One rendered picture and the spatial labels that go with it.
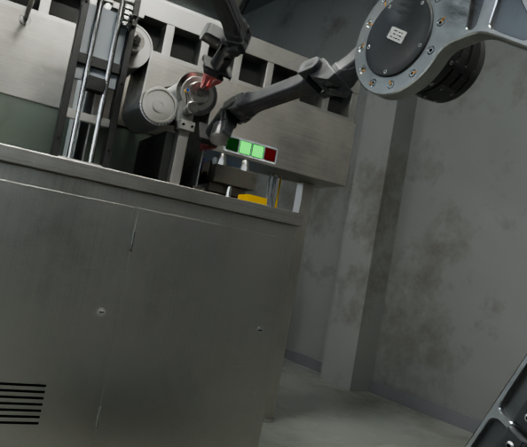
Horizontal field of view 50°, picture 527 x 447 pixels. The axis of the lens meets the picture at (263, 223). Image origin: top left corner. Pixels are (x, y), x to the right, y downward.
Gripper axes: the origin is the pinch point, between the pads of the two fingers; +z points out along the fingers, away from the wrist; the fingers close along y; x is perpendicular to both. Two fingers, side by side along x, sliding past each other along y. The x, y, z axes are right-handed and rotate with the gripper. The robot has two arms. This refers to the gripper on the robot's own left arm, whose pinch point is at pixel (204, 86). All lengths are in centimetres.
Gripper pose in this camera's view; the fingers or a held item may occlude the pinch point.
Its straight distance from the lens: 195.7
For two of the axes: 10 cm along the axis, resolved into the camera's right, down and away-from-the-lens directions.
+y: 8.3, 2.8, 4.9
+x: -1.3, -7.5, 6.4
